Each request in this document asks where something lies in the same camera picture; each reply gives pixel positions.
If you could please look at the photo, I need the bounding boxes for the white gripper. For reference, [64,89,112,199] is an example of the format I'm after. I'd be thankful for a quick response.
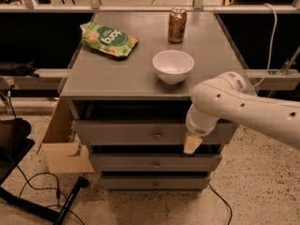
[184,105,218,155]

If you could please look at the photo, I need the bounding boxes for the grey top drawer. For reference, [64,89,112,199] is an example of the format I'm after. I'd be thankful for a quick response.
[73,119,241,146]

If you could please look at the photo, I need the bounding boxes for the grey drawer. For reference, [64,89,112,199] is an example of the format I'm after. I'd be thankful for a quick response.
[73,119,241,146]
[89,153,221,172]
[100,176,210,190]

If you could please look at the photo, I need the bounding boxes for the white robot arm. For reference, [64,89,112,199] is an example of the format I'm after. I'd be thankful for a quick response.
[184,71,300,154]

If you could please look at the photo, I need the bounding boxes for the grey drawer cabinet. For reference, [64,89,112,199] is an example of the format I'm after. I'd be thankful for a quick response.
[61,11,245,178]

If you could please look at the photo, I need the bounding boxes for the grey bottom drawer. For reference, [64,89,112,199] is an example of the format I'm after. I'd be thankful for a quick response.
[100,176,210,190]

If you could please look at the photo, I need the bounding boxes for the grey middle drawer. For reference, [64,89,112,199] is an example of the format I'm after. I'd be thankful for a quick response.
[89,153,221,172]

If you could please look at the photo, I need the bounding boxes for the white bowl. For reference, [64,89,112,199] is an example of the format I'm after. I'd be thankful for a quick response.
[152,50,194,84]

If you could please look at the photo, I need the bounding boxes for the brown soda can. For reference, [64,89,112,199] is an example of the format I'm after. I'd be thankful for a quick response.
[168,7,187,43]

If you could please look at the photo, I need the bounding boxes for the cardboard box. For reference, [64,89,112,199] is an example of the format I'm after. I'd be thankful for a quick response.
[40,99,94,173]

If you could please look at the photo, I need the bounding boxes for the green snack bag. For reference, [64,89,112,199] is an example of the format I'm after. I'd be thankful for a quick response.
[81,22,138,57]

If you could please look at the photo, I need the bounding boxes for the black floor stand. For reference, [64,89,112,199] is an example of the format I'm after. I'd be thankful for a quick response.
[0,118,89,225]

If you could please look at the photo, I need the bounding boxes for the black floor cable right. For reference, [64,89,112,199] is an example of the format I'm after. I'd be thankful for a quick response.
[207,183,233,225]

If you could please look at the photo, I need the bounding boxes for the black floor cable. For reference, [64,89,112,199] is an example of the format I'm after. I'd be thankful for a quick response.
[207,183,233,225]
[12,162,86,225]

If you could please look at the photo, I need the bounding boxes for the black floor cable left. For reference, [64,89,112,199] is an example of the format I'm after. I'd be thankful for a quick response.
[12,162,86,225]

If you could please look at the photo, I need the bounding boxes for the white hanging cable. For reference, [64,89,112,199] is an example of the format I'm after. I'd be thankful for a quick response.
[252,3,279,89]

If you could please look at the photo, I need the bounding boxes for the black cloth on rail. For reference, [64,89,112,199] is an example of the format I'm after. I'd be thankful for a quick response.
[0,62,39,78]

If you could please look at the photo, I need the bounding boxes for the metal frame railing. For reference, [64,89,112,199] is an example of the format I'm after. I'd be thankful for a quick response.
[0,0,300,92]

